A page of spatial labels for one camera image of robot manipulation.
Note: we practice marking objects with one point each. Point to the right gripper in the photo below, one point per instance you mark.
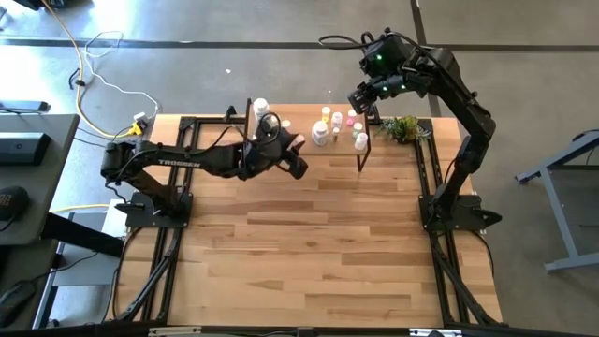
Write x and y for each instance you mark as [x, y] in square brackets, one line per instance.
[361, 98]

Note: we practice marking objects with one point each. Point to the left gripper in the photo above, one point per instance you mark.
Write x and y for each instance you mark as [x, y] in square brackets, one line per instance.
[273, 156]

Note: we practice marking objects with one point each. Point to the large white labelled bottle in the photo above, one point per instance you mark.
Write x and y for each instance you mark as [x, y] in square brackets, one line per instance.
[320, 133]
[260, 106]

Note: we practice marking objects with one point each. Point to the clear jar with coloured pills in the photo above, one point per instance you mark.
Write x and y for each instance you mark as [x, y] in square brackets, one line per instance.
[337, 119]

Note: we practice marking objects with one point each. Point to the yellow vial white cap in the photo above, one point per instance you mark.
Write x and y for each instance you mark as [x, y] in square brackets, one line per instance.
[326, 113]

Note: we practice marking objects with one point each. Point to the thin amber vial white cap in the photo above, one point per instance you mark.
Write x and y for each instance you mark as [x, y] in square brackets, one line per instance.
[335, 136]

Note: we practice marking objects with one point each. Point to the white oblong pill bottle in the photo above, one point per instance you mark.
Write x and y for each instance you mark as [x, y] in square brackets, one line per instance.
[360, 140]

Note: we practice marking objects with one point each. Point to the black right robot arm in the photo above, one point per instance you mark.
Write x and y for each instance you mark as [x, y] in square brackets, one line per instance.
[472, 117]

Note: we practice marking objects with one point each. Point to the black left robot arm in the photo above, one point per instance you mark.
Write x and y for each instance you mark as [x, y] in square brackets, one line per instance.
[178, 162]

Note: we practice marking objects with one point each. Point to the wooden shelf black metal legs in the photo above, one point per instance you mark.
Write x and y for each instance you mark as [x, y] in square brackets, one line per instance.
[318, 149]

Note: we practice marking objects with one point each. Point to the small green potted plant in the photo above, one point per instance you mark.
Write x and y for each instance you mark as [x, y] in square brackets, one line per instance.
[403, 128]

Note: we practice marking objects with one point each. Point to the white power adapter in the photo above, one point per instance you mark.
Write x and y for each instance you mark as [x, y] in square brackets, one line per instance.
[139, 115]

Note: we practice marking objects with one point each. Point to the yellow plug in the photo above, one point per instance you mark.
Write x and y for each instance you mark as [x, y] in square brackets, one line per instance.
[135, 130]

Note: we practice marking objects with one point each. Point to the white box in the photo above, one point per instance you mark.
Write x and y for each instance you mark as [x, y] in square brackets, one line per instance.
[111, 224]

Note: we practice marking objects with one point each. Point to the black desk foot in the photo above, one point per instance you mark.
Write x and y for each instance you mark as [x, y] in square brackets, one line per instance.
[84, 236]

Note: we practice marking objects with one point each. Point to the grey desk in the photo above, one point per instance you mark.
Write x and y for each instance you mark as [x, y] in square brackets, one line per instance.
[51, 178]

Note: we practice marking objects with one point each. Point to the black rectangular device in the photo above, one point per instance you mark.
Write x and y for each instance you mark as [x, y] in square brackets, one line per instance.
[23, 147]

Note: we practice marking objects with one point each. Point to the black flat panel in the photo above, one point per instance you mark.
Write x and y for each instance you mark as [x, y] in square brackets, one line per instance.
[23, 105]

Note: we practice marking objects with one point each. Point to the black computer mouse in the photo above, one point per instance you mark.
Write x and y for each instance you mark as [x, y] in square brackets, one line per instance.
[16, 299]

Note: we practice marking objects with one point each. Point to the grey metal table frame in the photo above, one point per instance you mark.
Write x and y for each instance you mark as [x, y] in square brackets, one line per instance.
[561, 156]

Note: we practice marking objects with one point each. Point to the silver bracket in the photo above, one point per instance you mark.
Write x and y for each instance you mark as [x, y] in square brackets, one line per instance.
[173, 331]
[435, 332]

